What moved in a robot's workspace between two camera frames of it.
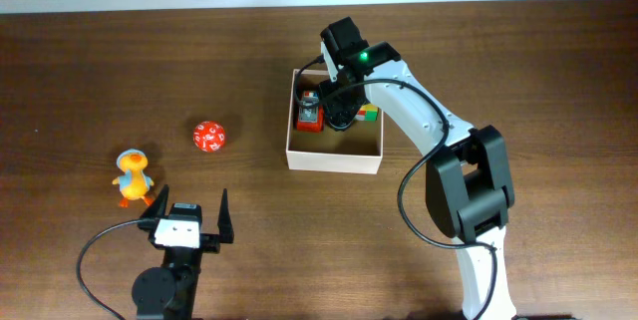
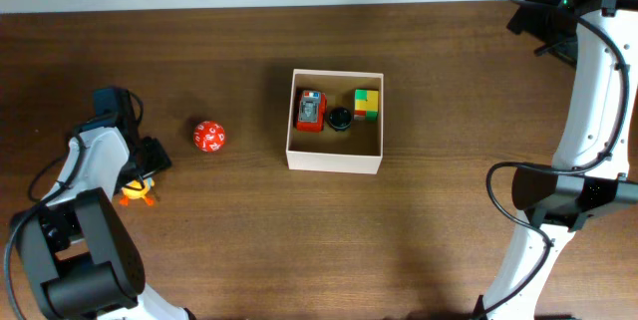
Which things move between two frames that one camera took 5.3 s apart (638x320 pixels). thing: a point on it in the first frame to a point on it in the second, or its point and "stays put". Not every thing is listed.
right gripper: x=328 y=99 to x=529 y=19
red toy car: x=310 y=118 stays put
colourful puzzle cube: x=368 y=113 stays put
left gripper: x=211 y=240 to x=160 y=158
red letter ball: x=208 y=137 stays put
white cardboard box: x=356 y=150 stays put
